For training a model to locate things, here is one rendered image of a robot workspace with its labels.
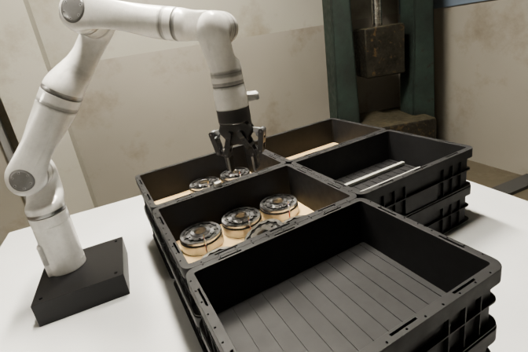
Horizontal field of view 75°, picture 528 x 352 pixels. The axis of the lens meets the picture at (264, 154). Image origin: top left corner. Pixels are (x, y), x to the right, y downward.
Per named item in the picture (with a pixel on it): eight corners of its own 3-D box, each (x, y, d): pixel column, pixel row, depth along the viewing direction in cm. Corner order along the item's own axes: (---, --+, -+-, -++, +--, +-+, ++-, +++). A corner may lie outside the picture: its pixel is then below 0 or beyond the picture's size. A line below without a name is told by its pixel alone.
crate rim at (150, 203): (153, 217, 86) (151, 208, 85) (136, 182, 111) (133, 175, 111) (289, 170, 102) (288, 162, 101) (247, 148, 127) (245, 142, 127)
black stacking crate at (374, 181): (364, 242, 79) (361, 197, 75) (294, 199, 105) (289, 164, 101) (473, 188, 95) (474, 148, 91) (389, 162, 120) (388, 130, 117)
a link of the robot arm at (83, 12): (169, -6, 69) (186, 8, 78) (55, -17, 74) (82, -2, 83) (163, 40, 70) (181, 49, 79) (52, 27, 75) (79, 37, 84)
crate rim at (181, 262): (185, 283, 60) (182, 271, 59) (153, 217, 86) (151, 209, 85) (361, 205, 76) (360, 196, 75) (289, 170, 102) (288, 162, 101)
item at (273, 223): (257, 265, 70) (255, 264, 70) (238, 241, 79) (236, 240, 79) (294, 233, 72) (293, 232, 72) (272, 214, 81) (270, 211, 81)
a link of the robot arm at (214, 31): (236, 86, 71) (247, 80, 79) (221, 6, 66) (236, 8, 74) (204, 90, 73) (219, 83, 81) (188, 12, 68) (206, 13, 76)
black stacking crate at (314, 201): (198, 324, 63) (184, 273, 59) (163, 250, 89) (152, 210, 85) (362, 243, 79) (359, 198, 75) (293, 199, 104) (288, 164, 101)
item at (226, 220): (230, 233, 82) (230, 231, 82) (216, 218, 91) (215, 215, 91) (267, 218, 87) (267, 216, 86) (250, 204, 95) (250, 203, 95)
